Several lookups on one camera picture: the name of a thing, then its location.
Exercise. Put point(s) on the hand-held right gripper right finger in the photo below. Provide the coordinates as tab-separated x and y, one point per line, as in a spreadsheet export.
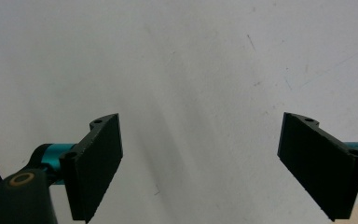
320	165

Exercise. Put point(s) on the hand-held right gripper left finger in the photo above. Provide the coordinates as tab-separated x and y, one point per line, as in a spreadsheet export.
96	168

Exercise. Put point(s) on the white foam mat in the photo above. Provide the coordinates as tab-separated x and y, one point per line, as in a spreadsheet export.
183	77

